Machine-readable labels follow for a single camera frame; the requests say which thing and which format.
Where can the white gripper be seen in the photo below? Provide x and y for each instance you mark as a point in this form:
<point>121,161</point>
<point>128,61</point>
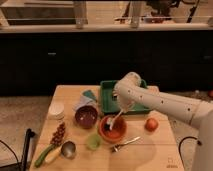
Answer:
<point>125,104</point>

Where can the striped item in tray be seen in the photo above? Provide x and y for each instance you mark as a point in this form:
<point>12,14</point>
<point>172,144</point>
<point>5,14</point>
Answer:
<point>114,97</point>

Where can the red tomato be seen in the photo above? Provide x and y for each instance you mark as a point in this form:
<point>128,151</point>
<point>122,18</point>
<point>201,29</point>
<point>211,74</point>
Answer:
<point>151,124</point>

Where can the white and teal cloth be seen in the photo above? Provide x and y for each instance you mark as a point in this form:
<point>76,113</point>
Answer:
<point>87,98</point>

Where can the yellow corn cob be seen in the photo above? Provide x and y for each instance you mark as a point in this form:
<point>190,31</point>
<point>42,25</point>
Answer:
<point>53,155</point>

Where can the dark purple bowl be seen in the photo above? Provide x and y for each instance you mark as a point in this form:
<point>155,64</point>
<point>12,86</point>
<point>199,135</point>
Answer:
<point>86,116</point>

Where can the brown grape bunch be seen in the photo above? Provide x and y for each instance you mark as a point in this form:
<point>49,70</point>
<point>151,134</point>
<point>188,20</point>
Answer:
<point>58,135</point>

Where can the white dish brush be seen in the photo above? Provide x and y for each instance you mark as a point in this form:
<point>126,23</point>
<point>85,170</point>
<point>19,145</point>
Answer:
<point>111,120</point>

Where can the black stand left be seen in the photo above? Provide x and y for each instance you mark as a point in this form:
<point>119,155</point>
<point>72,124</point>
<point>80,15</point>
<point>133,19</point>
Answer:
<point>29,135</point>

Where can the red-orange bowl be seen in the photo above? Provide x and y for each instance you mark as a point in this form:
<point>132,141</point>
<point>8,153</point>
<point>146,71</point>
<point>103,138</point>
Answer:
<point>114,135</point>

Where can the green cucumber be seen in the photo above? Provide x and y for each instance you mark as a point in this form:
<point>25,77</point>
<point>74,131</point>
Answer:
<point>43,155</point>

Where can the small green cup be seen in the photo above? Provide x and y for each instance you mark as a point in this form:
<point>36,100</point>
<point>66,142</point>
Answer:
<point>93,142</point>

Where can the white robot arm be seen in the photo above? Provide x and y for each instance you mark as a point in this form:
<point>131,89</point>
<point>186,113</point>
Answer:
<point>194,112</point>

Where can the green plastic tray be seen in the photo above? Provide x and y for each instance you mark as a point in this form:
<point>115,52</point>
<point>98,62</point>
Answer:
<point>108,106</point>

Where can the silver fork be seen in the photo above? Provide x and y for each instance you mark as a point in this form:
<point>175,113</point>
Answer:
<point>117,147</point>

